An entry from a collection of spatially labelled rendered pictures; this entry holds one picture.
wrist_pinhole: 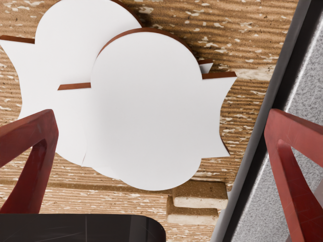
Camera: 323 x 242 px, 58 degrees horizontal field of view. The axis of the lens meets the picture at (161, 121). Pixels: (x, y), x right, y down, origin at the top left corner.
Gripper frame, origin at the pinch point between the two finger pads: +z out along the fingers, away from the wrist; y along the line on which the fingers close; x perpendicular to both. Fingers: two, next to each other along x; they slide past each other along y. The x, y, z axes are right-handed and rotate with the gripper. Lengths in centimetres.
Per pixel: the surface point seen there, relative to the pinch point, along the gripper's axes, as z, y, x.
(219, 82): 7.2, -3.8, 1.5
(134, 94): 7.0, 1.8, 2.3
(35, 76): 7.9, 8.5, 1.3
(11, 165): 12.4, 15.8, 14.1
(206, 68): 11.0, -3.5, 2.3
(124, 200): 12.6, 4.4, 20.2
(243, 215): 15.1, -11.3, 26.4
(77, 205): 12.5, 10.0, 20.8
